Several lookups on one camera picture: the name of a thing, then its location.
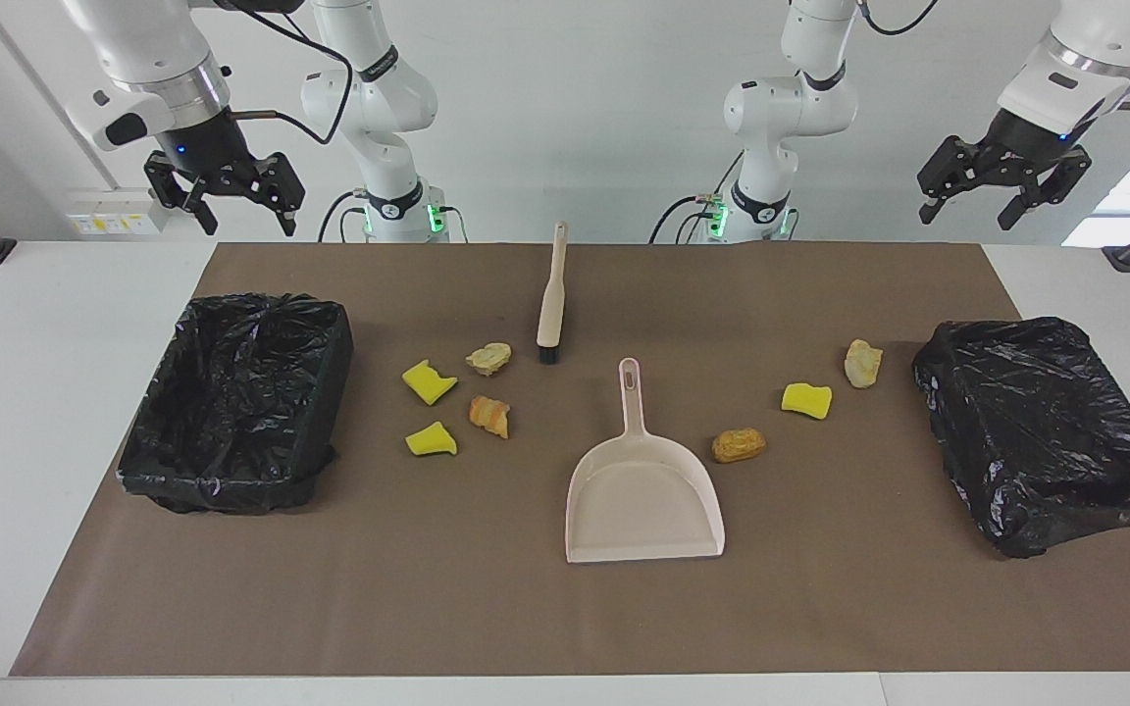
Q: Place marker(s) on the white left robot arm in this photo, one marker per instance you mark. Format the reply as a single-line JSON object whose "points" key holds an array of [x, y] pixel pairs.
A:
{"points": [[791, 108]]}

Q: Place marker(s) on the pale striped croissant piece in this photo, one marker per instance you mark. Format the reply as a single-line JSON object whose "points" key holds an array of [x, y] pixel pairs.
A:
{"points": [[862, 363]]}

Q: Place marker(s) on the pale torn bread piece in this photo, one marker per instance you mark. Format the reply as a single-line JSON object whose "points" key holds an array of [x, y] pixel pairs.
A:
{"points": [[488, 359]]}

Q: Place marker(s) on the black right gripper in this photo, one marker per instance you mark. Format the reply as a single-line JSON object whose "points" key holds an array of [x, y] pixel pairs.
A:
{"points": [[207, 147]]}

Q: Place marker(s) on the beige hand brush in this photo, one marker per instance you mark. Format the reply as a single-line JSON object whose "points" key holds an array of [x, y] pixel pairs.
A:
{"points": [[552, 304]]}

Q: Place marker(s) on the black bag lined bin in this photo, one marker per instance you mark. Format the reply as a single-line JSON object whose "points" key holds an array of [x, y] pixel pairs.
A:
{"points": [[231, 392], [1036, 431]]}

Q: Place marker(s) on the yellow and green sponge piece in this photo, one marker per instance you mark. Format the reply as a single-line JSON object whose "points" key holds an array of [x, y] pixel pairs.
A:
{"points": [[806, 400]]}

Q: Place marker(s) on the orange striped bread piece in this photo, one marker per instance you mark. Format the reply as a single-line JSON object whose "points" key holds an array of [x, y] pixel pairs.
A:
{"points": [[489, 416]]}

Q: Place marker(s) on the brown oval bread roll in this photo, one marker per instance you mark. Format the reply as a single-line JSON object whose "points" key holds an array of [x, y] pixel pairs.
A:
{"points": [[739, 445]]}

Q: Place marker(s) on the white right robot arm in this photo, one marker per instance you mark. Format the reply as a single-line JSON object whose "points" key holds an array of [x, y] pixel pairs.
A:
{"points": [[374, 108]]}

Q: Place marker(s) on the brown paper table mat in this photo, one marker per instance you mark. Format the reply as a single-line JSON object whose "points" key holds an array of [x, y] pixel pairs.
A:
{"points": [[526, 608]]}

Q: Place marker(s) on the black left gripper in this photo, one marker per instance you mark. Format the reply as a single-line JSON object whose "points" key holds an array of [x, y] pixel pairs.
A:
{"points": [[1026, 142]]}

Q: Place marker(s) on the beige plastic dustpan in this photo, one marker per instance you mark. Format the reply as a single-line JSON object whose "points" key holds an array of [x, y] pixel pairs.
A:
{"points": [[643, 500]]}

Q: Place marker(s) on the white wall socket box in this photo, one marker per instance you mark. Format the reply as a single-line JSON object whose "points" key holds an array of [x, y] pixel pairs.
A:
{"points": [[119, 211]]}

